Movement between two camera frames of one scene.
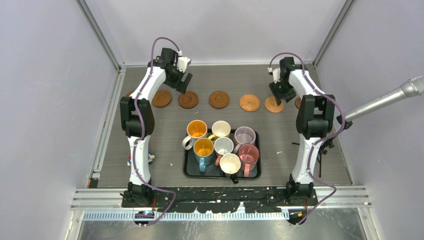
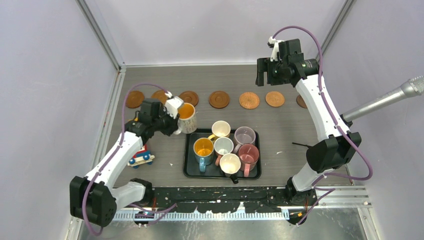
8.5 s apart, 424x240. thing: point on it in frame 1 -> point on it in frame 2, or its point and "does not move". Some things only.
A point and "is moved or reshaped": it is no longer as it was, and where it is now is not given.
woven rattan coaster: [271, 104] is moved or reshaped
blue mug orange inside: [203, 151] does not move
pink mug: [249, 154] does not move
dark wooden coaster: [189, 100] does not move
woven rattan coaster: [249, 102] does not move
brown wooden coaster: [219, 99] does not move
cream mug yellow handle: [220, 129] does not move
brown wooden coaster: [162, 98] does not move
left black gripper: [180, 85] -> [173, 124]
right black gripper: [279, 95] -> [265, 64]
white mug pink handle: [222, 146] does not move
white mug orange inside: [196, 129] -> [187, 124]
